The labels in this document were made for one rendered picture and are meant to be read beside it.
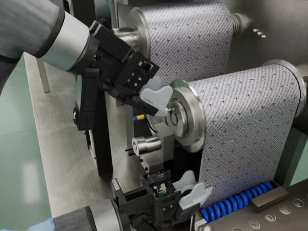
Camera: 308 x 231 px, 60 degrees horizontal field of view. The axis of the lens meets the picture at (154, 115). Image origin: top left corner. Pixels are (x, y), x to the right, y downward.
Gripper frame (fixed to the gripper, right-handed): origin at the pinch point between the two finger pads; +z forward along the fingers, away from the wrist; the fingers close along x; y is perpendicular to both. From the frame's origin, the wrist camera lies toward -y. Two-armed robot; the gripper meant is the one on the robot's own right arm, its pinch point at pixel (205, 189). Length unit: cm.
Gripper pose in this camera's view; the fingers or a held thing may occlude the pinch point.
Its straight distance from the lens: 61.2
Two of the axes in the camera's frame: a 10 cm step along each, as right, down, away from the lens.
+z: 9.0, -2.3, 3.6
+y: 0.0, -8.5, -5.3
